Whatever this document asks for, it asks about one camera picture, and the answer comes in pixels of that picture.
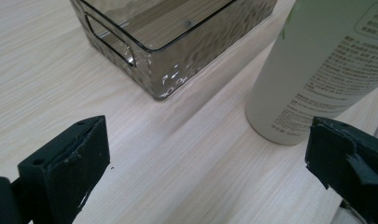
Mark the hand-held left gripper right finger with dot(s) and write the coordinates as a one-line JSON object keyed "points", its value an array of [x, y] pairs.
{"points": [[348, 161]]}

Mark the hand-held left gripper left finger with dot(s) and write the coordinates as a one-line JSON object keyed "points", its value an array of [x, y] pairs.
{"points": [[65, 174]]}

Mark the white printed bottle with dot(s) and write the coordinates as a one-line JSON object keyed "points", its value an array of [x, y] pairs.
{"points": [[314, 65]]}

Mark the clear grey plastic storage box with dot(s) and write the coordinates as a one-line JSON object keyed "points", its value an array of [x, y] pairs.
{"points": [[177, 34]]}

